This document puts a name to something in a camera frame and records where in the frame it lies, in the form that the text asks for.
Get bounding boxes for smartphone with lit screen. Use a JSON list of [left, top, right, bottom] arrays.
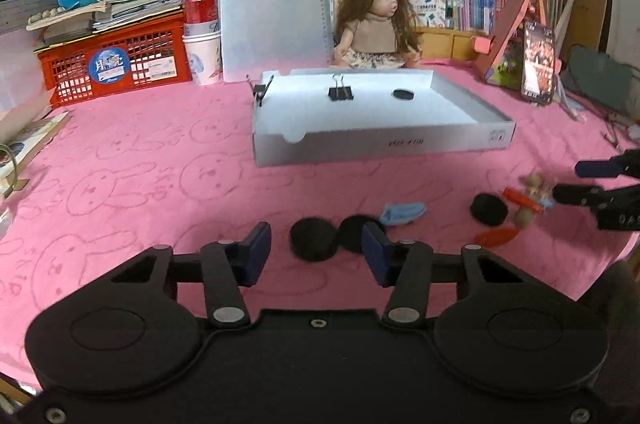
[[521, 23, 557, 107]]

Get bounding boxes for flat books with white covers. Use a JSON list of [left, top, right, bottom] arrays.
[[0, 111, 72, 197]]

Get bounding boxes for pink toy house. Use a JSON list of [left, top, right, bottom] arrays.
[[473, 0, 552, 88]]

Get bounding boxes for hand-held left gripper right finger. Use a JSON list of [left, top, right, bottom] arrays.
[[361, 223, 531, 330]]

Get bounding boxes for small toy figure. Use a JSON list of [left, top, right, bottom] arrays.
[[502, 173, 557, 217]]

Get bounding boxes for red plastic crate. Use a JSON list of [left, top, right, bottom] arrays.
[[37, 10, 194, 108]]

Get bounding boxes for black binder clip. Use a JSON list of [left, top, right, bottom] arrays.
[[252, 76, 274, 106], [328, 74, 355, 102]]

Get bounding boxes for white cardboard box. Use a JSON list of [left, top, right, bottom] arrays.
[[251, 68, 516, 169]]

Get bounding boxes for stack of white paper cups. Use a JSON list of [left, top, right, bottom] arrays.
[[182, 21, 223, 86]]

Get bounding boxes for grey cushion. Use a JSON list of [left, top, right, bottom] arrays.
[[561, 45, 637, 113]]

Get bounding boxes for wooden shelf unit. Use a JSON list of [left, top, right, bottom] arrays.
[[414, 26, 494, 61]]

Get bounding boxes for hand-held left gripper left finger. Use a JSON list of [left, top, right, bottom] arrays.
[[111, 221, 273, 329]]

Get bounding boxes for translucent clipboard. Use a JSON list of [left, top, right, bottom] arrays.
[[218, 0, 334, 83]]

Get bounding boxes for red drink can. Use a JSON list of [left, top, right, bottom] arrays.
[[183, 0, 220, 24]]

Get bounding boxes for colourful patterned box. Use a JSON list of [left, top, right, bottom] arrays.
[[405, 0, 447, 29]]

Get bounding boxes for long-haired doll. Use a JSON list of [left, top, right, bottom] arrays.
[[332, 0, 422, 70]]

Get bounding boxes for brown cardboard sheet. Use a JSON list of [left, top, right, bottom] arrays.
[[559, 0, 609, 56]]

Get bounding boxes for small blue cloth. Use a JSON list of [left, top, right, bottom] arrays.
[[378, 202, 427, 228]]

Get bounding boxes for orange carrot toy piece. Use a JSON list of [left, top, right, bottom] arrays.
[[474, 227, 521, 248]]

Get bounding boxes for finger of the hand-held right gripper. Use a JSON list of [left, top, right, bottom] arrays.
[[551, 184, 608, 207], [575, 151, 640, 179]]

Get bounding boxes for pink rabbit-print blanket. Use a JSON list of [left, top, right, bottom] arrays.
[[0, 54, 640, 392]]

